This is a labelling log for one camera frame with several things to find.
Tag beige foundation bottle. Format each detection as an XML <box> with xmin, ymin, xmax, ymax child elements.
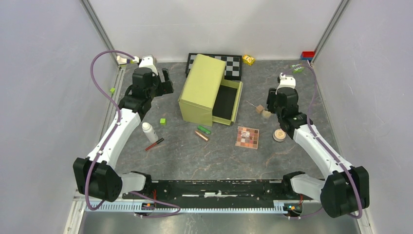
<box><xmin>261</xmin><ymin>110</ymin><xmax>272</xmax><ymax>119</ymax></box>

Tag green makeup organizer box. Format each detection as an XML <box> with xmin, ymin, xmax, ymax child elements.
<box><xmin>178</xmin><ymin>54</ymin><xmax>243</xmax><ymax>126</ymax></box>

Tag white bottle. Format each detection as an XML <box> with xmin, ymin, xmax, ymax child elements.
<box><xmin>142</xmin><ymin>122</ymin><xmax>159</xmax><ymax>143</ymax></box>

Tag red black pencil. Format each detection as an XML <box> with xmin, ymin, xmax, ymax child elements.
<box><xmin>145</xmin><ymin>137</ymin><xmax>164</xmax><ymax>151</ymax></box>

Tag green tube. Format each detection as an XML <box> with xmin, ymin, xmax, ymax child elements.
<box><xmin>197</xmin><ymin>125</ymin><xmax>211</xmax><ymax>135</ymax></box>

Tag copper lipstick tube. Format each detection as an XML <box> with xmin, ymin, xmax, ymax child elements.
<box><xmin>194</xmin><ymin>130</ymin><xmax>209</xmax><ymax>142</ymax></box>

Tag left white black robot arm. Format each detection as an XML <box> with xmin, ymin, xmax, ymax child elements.
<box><xmin>73</xmin><ymin>68</ymin><xmax>174</xmax><ymax>202</ymax></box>

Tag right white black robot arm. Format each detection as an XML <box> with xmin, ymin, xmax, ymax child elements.
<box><xmin>266</xmin><ymin>87</ymin><xmax>370</xmax><ymax>218</ymax></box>

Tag brown wooden cube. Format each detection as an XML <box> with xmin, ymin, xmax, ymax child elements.
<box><xmin>256</xmin><ymin>105</ymin><xmax>265</xmax><ymax>114</ymax></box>

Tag small green cube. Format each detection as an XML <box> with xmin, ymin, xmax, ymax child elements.
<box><xmin>160</xmin><ymin>118</ymin><xmax>167</xmax><ymax>125</ymax></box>

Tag round powder jar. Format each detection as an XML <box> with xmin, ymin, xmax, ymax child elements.
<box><xmin>272</xmin><ymin>129</ymin><xmax>287</xmax><ymax>142</ymax></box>

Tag green number block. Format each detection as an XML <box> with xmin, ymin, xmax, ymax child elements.
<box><xmin>290</xmin><ymin>63</ymin><xmax>305</xmax><ymax>74</ymax></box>

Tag eyeshadow palette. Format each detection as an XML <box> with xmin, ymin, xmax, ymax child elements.
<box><xmin>235</xmin><ymin>126</ymin><xmax>260</xmax><ymax>149</ymax></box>

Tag white toy piece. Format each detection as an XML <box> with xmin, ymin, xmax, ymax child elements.
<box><xmin>116</xmin><ymin>56</ymin><xmax>129</xmax><ymax>65</ymax></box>

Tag yellow toy block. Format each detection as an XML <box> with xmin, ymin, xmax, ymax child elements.
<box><xmin>242</xmin><ymin>55</ymin><xmax>256</xmax><ymax>66</ymax></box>

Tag red blue blocks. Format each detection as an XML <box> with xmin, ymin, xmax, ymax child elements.
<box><xmin>300</xmin><ymin>51</ymin><xmax>315</xmax><ymax>61</ymax></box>

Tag black white checkerboard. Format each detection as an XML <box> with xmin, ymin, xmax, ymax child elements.
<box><xmin>185</xmin><ymin>53</ymin><xmax>243</xmax><ymax>81</ymax></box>

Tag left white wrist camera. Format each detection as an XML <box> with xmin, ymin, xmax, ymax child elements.
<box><xmin>132</xmin><ymin>55</ymin><xmax>159</xmax><ymax>75</ymax></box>

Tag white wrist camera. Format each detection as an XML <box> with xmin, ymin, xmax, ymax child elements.
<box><xmin>276</xmin><ymin>73</ymin><xmax>296</xmax><ymax>94</ymax></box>
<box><xmin>132</xmin><ymin>55</ymin><xmax>159</xmax><ymax>75</ymax></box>

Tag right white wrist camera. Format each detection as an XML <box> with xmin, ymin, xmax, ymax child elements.
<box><xmin>276</xmin><ymin>73</ymin><xmax>296</xmax><ymax>94</ymax></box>

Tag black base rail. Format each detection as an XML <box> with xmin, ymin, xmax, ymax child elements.
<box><xmin>139</xmin><ymin>179</ymin><xmax>311</xmax><ymax>213</ymax></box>

